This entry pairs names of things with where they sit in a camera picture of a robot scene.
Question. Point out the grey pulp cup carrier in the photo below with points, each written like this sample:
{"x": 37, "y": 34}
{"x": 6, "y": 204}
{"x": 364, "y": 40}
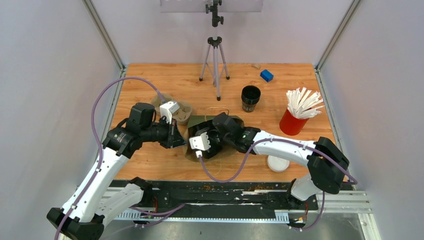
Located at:
{"x": 182, "y": 114}

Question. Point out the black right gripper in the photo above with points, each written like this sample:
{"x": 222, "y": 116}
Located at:
{"x": 214, "y": 148}

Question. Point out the green paper bag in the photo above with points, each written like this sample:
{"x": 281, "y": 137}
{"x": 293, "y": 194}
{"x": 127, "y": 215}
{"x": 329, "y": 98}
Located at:
{"x": 218, "y": 151}

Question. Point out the red straw holder cup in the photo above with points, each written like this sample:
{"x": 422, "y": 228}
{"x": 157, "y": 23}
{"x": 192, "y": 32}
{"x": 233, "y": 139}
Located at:
{"x": 291, "y": 125}

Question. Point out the small tan block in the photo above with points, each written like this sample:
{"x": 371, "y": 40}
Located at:
{"x": 256, "y": 66}

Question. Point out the black paper cup stack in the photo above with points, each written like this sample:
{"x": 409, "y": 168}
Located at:
{"x": 250, "y": 96}

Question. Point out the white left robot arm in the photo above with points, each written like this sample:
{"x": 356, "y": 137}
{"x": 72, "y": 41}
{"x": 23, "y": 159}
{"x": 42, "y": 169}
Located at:
{"x": 84, "y": 216}

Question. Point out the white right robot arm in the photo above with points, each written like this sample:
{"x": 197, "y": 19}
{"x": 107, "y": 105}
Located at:
{"x": 327, "y": 165}

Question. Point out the white plastic lid stack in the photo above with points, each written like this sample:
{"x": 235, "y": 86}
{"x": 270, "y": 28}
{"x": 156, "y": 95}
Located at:
{"x": 277, "y": 164}

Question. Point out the grey camera tripod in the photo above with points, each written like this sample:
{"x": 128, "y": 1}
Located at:
{"x": 219, "y": 64}

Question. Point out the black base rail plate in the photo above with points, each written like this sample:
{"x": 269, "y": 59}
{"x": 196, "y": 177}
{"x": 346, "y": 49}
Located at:
{"x": 242, "y": 202}

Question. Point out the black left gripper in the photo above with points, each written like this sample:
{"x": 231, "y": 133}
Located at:
{"x": 174, "y": 135}

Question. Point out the white wrapped straws bundle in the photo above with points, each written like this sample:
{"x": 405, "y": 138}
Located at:
{"x": 302, "y": 103}

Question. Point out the blue small block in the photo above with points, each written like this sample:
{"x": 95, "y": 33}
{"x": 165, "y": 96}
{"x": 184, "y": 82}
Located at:
{"x": 266, "y": 75}

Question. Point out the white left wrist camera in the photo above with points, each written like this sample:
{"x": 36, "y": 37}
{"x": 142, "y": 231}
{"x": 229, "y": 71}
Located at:
{"x": 167, "y": 109}

